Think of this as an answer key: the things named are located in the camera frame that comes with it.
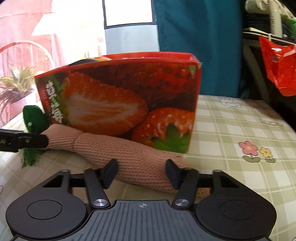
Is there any red plastic bag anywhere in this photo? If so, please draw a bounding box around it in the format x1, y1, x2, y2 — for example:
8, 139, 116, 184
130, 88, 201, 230
259, 36, 296, 97

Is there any teal curtain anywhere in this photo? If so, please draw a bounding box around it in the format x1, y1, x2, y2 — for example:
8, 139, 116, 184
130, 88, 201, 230
154, 1, 242, 97

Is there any white cylindrical bottle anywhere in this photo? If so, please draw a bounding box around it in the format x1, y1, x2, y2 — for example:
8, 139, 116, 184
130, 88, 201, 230
268, 0, 282, 38

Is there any printed pink backdrop cloth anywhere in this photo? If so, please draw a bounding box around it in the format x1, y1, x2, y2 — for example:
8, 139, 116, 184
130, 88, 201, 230
0, 0, 108, 128

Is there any green white plastic bag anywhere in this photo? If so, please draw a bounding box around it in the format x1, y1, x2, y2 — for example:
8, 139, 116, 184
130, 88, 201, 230
283, 16, 296, 37

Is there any orange floral cloth pouch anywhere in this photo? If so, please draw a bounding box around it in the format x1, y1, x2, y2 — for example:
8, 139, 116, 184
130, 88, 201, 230
93, 56, 111, 62

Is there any checked plaid tablecloth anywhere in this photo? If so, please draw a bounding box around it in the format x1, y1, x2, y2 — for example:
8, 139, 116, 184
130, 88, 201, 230
1, 95, 295, 240

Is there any green tasselled sachet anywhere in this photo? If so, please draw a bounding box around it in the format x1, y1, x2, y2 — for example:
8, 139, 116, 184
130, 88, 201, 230
20, 105, 50, 168

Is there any red strawberry cardboard box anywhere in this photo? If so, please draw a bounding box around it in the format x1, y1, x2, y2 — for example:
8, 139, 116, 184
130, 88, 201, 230
35, 52, 202, 153

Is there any pink knitted cloth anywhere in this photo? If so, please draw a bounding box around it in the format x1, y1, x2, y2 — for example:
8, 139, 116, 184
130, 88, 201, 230
40, 123, 211, 198

